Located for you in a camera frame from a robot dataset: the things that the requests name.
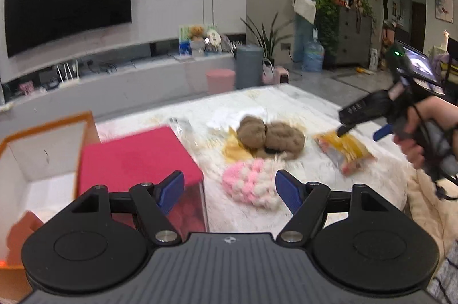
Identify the white wifi router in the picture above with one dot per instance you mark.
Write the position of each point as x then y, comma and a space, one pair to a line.
68, 74

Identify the pink small heater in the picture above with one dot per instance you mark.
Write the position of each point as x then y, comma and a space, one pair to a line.
275, 75

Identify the yellow snack packet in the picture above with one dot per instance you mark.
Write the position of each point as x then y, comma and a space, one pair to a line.
347, 153

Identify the crinkled clear plastic bag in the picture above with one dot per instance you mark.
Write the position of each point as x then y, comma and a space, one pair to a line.
191, 139

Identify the grey trash bin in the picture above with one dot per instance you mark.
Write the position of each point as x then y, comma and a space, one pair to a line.
248, 67

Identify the brown fluffy towel bundle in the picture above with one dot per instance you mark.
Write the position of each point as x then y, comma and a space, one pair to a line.
270, 140

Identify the blue water jug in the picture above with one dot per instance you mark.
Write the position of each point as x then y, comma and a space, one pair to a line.
313, 57

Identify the tall green floor plant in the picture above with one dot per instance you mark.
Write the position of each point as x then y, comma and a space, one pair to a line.
268, 38

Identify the grey drawer cabinet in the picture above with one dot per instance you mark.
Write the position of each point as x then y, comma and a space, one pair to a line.
354, 38

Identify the white lace tablecloth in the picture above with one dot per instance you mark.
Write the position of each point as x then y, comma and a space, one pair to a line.
204, 126

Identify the white hanging tote bag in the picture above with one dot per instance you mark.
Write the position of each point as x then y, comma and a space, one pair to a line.
306, 9

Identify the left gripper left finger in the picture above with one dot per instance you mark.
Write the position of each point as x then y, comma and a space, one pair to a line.
151, 206

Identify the red transparent ball box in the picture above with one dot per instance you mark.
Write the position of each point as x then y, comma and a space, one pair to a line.
148, 156

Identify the wall-mounted black television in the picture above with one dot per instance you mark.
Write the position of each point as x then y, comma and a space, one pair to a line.
31, 23

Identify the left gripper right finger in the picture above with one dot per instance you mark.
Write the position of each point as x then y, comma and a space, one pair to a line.
307, 203

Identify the pink round stool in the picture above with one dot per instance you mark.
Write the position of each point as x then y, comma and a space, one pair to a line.
220, 81

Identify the cream blanket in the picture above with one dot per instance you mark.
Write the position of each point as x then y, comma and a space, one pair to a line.
437, 217

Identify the white tv console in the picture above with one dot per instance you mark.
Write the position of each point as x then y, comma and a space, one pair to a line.
137, 86

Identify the yellow cloth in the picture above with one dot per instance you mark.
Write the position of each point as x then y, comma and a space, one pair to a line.
234, 151

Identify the person's right hand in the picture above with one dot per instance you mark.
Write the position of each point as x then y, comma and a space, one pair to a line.
432, 108

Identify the orange storage box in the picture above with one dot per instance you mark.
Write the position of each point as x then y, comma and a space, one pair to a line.
39, 173

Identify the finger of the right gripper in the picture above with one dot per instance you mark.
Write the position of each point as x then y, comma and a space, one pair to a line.
344, 129
383, 132

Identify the small teddy bear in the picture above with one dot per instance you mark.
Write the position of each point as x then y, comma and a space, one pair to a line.
196, 33

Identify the pink white knitted item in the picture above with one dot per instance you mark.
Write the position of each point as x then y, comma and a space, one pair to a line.
252, 182

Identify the brown bear-shaped sponge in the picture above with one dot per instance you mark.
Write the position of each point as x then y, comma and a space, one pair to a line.
18, 234

